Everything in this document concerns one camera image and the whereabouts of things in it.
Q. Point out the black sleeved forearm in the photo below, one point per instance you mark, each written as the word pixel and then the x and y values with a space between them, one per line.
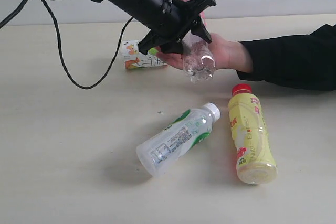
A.
pixel 296 61

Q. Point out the white green labelled plastic bottle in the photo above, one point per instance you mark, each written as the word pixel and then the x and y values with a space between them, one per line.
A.
pixel 161 151

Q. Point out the small colourful drink carton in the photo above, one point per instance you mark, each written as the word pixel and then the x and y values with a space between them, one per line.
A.
pixel 133 59

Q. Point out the clear cola bottle red label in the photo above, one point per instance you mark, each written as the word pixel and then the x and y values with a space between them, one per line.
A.
pixel 198 61

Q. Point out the yellow nutri-express bottle red cap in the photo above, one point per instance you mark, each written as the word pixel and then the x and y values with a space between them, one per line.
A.
pixel 255 163

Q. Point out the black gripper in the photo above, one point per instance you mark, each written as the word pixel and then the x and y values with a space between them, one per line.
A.
pixel 166 20

